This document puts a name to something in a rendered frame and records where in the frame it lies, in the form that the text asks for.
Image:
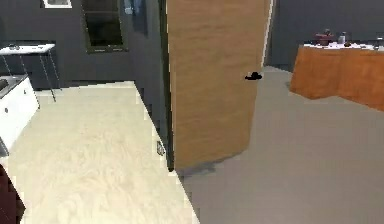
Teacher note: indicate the white cabinet with dark top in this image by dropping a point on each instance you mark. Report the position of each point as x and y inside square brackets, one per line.
[15, 106]

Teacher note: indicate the orange wooden counter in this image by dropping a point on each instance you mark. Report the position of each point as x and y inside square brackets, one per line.
[340, 73]

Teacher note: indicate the white table with thin legs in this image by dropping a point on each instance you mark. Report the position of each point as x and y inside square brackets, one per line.
[26, 50]

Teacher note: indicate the white framed picture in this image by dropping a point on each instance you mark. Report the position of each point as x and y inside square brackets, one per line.
[57, 3]

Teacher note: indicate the dark red pot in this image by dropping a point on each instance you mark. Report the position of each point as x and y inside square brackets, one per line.
[323, 38]

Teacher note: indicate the dark maroon furniture corner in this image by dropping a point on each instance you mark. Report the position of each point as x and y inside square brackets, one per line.
[9, 200]

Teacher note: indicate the light wooden room door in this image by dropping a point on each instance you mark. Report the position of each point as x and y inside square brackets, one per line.
[213, 83]

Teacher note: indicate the small grey bottle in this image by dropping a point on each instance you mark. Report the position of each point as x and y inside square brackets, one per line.
[342, 38]

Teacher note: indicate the grey wall outlet plate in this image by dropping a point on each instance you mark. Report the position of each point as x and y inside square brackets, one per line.
[160, 148]

